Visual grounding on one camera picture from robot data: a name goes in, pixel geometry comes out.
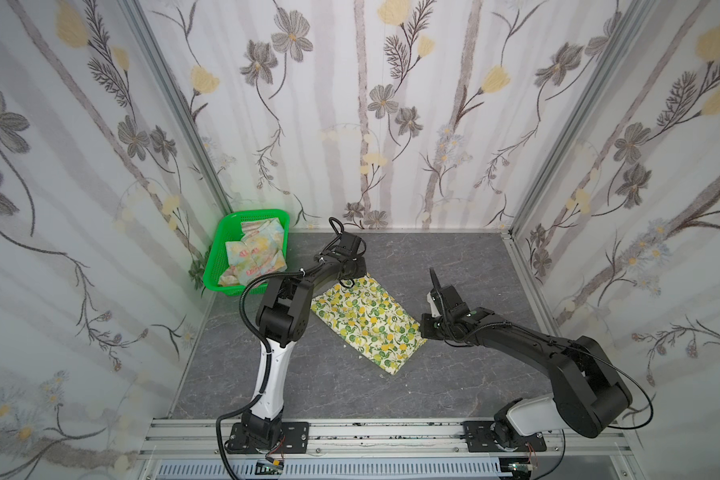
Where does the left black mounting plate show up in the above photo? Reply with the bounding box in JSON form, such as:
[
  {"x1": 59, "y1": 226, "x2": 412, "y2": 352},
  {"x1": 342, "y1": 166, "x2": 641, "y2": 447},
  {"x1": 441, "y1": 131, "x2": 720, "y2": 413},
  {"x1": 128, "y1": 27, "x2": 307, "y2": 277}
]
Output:
[{"x1": 224, "y1": 422, "x2": 310, "y2": 454}]

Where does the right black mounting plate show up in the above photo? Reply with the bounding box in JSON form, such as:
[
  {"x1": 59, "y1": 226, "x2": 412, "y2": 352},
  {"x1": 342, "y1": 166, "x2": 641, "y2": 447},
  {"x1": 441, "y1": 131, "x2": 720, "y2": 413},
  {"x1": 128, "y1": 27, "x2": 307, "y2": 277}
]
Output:
[{"x1": 462, "y1": 421, "x2": 547, "y2": 453}]

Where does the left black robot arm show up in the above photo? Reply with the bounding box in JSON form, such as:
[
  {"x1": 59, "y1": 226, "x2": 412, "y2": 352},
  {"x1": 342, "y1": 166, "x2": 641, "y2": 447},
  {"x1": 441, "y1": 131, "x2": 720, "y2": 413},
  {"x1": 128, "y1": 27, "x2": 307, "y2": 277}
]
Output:
[{"x1": 217, "y1": 231, "x2": 367, "y2": 451}]

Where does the black mounting plate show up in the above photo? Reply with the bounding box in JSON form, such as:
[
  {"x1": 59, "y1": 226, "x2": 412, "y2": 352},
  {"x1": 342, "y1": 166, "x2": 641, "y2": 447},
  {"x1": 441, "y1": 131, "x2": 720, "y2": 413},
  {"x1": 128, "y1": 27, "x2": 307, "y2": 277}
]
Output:
[
  {"x1": 224, "y1": 422, "x2": 310, "y2": 454},
  {"x1": 462, "y1": 421, "x2": 547, "y2": 453}
]

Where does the pastel floral folded skirt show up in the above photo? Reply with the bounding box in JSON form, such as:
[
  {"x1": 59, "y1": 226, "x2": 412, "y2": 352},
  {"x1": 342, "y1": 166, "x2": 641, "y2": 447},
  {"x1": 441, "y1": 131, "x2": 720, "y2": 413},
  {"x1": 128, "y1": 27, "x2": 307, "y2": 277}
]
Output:
[{"x1": 218, "y1": 218, "x2": 287, "y2": 287}]

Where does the white slotted cable duct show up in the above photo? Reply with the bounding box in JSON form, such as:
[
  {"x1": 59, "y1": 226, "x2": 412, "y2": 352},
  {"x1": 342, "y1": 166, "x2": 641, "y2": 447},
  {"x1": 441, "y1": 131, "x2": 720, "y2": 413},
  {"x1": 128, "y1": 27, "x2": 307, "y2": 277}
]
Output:
[{"x1": 155, "y1": 458, "x2": 511, "y2": 480}]

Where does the green plastic basket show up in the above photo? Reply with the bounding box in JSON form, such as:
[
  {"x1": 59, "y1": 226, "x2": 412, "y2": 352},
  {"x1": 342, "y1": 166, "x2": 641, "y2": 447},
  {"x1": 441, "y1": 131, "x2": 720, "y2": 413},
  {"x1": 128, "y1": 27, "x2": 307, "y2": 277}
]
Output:
[{"x1": 203, "y1": 209, "x2": 290, "y2": 296}]

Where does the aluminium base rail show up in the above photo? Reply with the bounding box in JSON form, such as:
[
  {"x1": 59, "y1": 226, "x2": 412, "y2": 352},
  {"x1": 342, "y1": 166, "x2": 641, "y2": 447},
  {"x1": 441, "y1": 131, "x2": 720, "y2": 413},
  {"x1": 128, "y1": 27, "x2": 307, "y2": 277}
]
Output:
[{"x1": 137, "y1": 418, "x2": 632, "y2": 460}]

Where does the lemon print yellow skirt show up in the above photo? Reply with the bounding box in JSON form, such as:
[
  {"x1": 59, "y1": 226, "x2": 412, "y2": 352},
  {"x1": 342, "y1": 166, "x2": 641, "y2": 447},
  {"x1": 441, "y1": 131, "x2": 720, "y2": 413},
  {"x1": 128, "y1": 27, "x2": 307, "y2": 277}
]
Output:
[{"x1": 311, "y1": 275, "x2": 426, "y2": 375}]

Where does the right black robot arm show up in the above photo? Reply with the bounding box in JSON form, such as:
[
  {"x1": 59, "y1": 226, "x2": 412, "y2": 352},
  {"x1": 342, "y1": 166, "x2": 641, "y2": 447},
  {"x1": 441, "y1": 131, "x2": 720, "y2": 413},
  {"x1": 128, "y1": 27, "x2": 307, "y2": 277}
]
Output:
[{"x1": 419, "y1": 280, "x2": 633, "y2": 449}]

